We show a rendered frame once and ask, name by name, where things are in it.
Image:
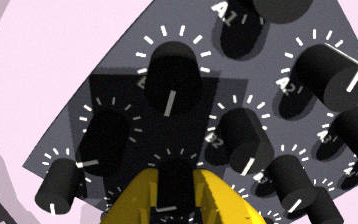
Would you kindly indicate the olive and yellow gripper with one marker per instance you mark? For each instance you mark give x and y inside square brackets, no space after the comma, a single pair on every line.
[219,203]

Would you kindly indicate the grey panel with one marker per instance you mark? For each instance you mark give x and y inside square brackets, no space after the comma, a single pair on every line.
[255,75]

